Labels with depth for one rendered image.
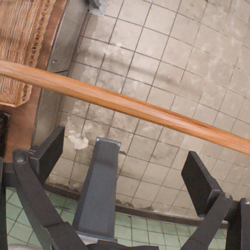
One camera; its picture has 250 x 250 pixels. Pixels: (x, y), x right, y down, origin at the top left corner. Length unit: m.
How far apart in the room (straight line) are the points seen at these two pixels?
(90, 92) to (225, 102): 1.52
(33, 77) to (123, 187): 1.62
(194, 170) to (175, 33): 1.43
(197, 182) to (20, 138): 1.06
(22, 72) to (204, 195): 0.32
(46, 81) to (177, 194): 1.79
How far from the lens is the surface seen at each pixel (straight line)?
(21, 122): 1.13
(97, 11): 1.57
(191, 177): 0.20
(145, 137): 1.65
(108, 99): 0.33
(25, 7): 1.09
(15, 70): 0.37
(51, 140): 0.18
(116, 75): 1.53
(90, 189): 1.07
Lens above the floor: 1.52
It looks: 72 degrees down
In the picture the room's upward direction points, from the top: 179 degrees clockwise
